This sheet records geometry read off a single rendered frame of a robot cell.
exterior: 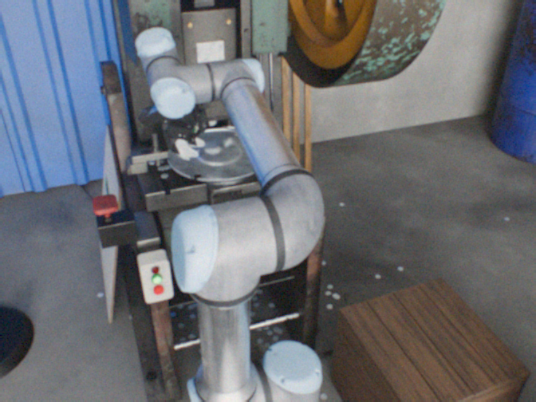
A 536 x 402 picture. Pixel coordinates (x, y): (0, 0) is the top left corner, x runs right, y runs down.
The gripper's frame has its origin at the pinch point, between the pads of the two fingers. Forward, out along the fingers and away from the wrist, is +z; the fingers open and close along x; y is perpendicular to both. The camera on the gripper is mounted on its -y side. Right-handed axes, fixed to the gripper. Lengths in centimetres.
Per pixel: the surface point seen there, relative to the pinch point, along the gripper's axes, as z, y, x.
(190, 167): 10.7, -3.5, 4.4
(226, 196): 23.2, 4.2, 6.2
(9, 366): 73, -64, -50
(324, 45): -2, 22, 47
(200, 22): -19.8, -3.7, 26.6
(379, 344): 51, 55, -12
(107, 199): 6.6, -17.1, -14.4
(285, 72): 70, -22, 115
